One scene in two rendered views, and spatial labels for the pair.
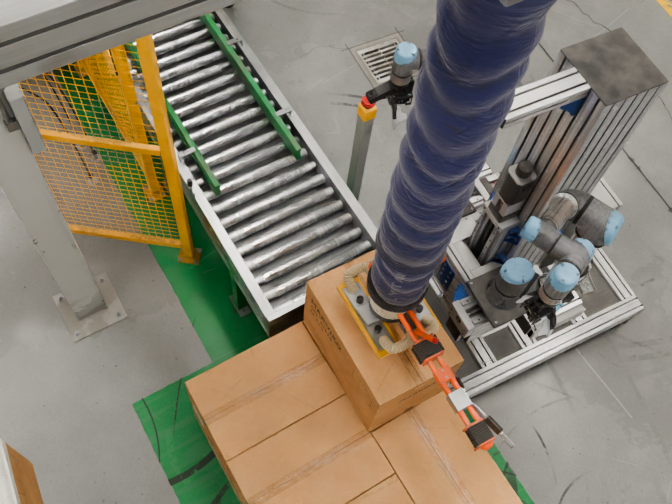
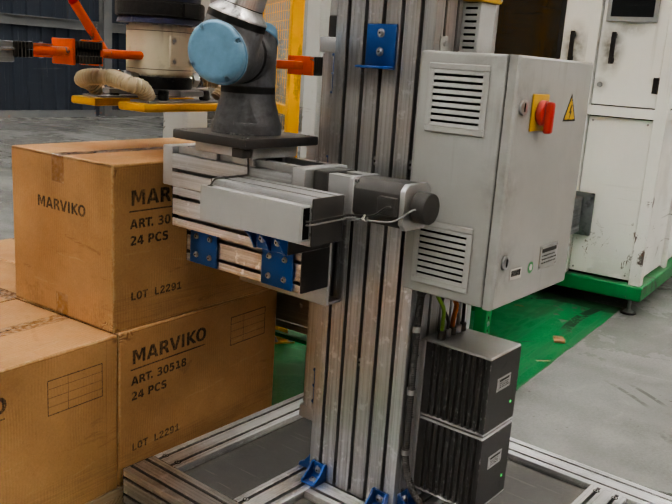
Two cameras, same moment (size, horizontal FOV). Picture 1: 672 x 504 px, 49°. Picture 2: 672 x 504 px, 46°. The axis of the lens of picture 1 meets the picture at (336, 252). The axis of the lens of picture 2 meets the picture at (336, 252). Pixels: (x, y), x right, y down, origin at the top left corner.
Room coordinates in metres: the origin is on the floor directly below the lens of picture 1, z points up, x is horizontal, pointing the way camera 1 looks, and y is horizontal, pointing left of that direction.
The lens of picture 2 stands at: (1.08, -2.40, 1.20)
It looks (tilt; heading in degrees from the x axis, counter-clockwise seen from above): 13 degrees down; 73
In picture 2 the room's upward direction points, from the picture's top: 4 degrees clockwise
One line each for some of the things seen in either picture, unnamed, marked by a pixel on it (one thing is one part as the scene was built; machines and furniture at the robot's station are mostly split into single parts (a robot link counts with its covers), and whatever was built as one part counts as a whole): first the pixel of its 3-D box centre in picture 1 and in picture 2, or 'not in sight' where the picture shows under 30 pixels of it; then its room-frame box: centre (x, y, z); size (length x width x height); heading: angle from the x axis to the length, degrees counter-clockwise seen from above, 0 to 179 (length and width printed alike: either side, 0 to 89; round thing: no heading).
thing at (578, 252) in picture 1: (572, 254); not in sight; (1.15, -0.70, 1.82); 0.11 x 0.11 x 0.08; 61
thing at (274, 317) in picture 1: (333, 288); not in sight; (1.50, -0.01, 0.58); 0.70 x 0.03 x 0.06; 129
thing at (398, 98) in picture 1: (399, 89); not in sight; (1.84, -0.14, 1.63); 0.09 x 0.08 x 0.12; 112
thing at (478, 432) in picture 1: (478, 434); not in sight; (0.75, -0.60, 1.18); 0.08 x 0.07 x 0.05; 37
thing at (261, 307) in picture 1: (164, 144); not in sight; (2.21, 0.98, 0.50); 2.31 x 0.05 x 0.19; 39
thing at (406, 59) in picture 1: (405, 59); not in sight; (1.84, -0.13, 1.79); 0.09 x 0.08 x 0.11; 107
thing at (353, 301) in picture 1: (368, 315); (135, 94); (1.17, -0.16, 1.08); 0.34 x 0.10 x 0.05; 37
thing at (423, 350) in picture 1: (427, 349); (77, 51); (1.03, -0.39, 1.18); 0.10 x 0.08 x 0.06; 127
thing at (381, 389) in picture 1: (378, 337); (155, 221); (1.22, -0.24, 0.74); 0.60 x 0.40 x 0.40; 37
